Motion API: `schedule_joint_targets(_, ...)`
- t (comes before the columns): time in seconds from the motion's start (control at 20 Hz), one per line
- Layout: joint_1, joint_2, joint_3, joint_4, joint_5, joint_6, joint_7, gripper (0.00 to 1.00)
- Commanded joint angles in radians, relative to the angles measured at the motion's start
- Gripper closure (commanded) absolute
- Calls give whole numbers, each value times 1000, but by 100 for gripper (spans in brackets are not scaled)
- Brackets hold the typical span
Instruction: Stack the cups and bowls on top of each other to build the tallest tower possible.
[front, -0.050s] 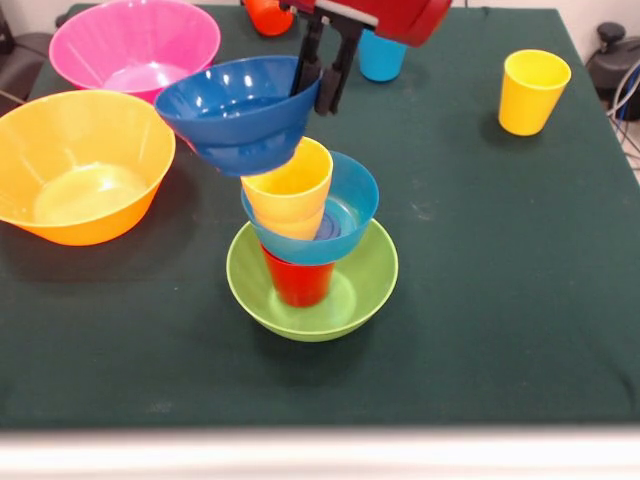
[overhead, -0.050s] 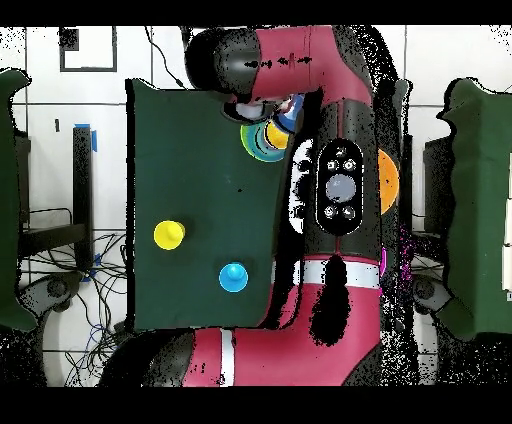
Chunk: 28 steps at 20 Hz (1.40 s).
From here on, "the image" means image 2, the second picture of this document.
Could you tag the green plastic bowl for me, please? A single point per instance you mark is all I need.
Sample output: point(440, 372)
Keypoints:
point(250, 151)

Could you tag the light blue plastic bowl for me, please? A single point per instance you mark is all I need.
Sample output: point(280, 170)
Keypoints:
point(256, 140)

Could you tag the yellow plastic cup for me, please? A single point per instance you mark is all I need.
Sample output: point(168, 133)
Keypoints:
point(168, 236)
point(276, 138)

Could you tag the dark blue plastic bowl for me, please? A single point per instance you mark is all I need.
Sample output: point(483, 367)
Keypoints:
point(290, 116)

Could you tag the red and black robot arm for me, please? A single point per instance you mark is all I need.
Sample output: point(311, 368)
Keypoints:
point(304, 60)

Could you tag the dark green table cloth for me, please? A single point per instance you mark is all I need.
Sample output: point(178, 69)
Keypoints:
point(200, 180)

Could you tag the light blue plastic cup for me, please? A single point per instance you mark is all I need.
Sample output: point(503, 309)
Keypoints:
point(233, 278)

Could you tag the large yellow-orange plastic bowl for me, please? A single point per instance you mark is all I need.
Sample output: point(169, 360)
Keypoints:
point(388, 182)

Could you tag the large pink plastic bowl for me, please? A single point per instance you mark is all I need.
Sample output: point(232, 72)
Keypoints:
point(383, 262)

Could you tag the blue tape strip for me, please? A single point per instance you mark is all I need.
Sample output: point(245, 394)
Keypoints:
point(94, 140)

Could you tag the green cloth side table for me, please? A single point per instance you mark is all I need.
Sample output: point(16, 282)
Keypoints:
point(8, 200)
point(480, 200)

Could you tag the black stand post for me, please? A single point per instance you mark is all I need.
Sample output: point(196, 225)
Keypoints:
point(82, 180)

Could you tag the black square floor frame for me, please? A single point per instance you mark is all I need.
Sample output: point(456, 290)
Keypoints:
point(68, 40)

